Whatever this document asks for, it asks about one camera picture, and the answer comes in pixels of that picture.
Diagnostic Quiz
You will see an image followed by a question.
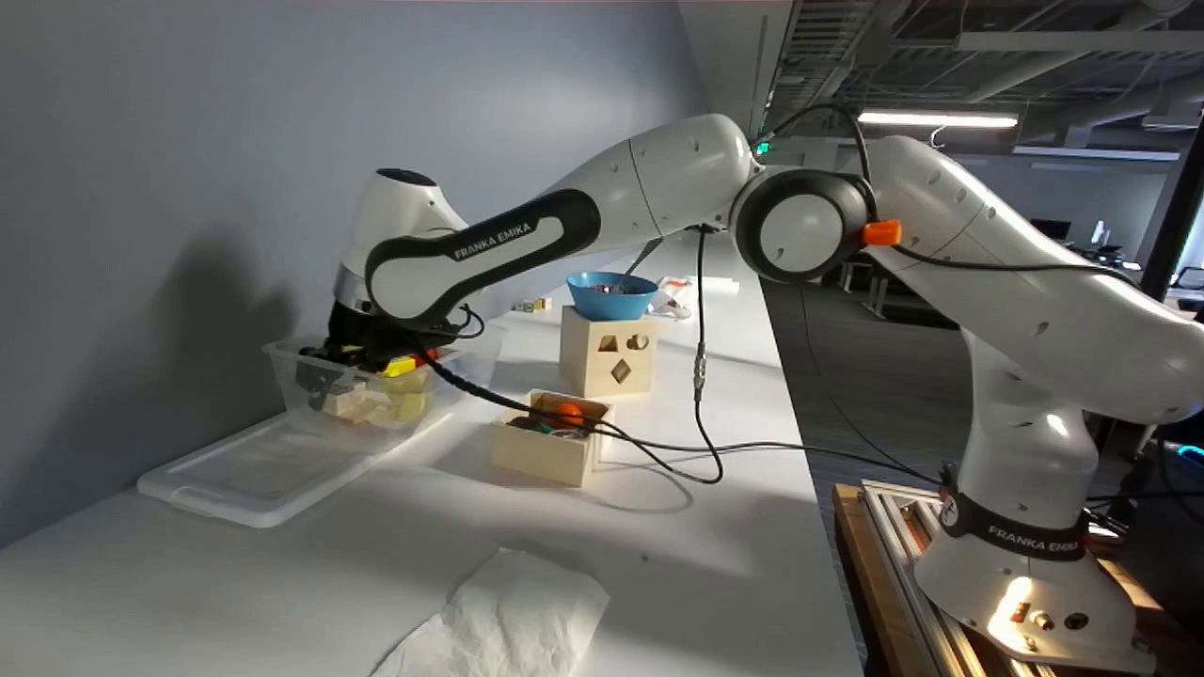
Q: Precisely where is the black cable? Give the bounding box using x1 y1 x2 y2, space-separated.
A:
419 223 731 487

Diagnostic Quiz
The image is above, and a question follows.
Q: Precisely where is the clear plastic container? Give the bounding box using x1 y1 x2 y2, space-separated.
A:
259 328 504 460

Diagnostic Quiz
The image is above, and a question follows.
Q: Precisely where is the light wooden open box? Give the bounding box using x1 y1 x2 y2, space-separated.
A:
487 388 615 492

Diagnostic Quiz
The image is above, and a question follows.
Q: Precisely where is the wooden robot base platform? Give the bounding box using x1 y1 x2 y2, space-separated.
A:
828 476 1204 677

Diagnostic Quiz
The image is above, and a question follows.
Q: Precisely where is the wooden shape sorter box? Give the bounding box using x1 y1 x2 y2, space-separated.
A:
557 303 660 398

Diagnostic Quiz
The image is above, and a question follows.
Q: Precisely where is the blue bowl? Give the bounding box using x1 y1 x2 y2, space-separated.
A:
565 265 662 322

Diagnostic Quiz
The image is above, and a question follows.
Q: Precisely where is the ceiling light strip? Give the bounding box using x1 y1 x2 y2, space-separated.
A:
854 104 1025 132

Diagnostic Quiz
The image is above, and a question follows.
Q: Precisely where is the orange ball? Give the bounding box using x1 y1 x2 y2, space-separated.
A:
539 394 595 428

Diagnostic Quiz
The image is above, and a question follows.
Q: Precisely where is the small white object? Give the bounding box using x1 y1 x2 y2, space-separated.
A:
654 274 700 319

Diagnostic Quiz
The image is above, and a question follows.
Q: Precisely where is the clear plastic lid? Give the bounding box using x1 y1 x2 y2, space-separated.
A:
132 411 389 534

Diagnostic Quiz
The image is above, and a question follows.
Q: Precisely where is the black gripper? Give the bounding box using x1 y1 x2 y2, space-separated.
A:
314 297 435 412

